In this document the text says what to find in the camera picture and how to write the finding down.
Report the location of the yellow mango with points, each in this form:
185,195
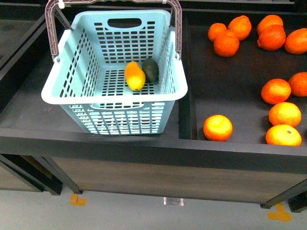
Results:
134,76

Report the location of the dark green avocado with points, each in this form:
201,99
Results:
151,70

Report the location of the light blue plastic basket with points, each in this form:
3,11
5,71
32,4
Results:
90,55

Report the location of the orange front left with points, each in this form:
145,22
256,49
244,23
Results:
217,128

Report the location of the dark wooden display stand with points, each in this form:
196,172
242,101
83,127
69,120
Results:
44,148

